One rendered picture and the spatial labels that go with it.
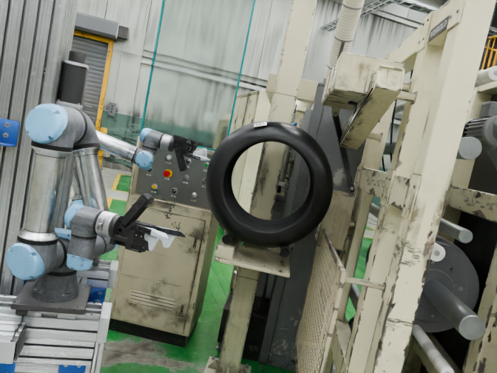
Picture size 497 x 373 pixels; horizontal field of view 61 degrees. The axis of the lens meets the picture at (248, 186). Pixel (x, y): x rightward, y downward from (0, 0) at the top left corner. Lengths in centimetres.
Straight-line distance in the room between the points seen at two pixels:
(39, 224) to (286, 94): 143
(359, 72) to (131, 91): 972
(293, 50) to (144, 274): 162
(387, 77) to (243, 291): 141
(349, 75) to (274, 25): 1035
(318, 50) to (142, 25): 470
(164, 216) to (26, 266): 137
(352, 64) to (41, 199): 120
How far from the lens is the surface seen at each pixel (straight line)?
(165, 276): 277
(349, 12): 272
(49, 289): 159
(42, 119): 137
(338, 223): 230
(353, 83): 174
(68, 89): 176
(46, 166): 140
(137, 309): 290
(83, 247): 137
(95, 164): 149
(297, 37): 239
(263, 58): 1182
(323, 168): 193
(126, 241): 131
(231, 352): 261
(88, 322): 163
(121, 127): 1119
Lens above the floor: 137
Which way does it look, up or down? 6 degrees down
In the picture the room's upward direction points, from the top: 12 degrees clockwise
